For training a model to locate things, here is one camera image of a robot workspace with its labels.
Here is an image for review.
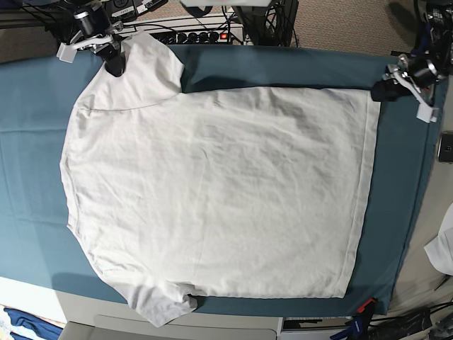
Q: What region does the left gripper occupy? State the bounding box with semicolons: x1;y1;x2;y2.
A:
370;53;447;102

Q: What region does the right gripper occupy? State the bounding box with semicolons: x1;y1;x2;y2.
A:
67;9;126;77

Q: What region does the white T-shirt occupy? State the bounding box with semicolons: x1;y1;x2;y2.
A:
60;33;380;327

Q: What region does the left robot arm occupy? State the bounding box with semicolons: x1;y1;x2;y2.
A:
371;1;452;106

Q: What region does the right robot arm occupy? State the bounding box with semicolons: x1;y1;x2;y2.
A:
45;1;126;77

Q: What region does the small grey device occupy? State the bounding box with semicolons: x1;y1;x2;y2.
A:
437;131;453;164

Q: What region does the black power strip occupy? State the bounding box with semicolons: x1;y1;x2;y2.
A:
151;30;243;45

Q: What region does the white cloth right edge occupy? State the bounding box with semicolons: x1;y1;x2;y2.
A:
424;205;453;276

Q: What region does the orange black clamp bottom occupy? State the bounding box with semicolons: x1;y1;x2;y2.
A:
357;297;379;318

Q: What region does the blue clamp bottom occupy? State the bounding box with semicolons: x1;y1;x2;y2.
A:
330;316;371;340

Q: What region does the white storage bin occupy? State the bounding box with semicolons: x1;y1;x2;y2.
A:
59;314;281;339

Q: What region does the blue cloth bottom left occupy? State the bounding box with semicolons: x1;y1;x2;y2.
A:
1;307;63;339

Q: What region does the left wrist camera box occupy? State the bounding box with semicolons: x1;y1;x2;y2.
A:
416;103;439;123

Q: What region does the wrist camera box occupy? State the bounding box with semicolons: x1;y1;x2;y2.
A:
57;43;77;64
416;103;439;123

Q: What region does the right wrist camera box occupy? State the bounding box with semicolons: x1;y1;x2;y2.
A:
57;43;77;64

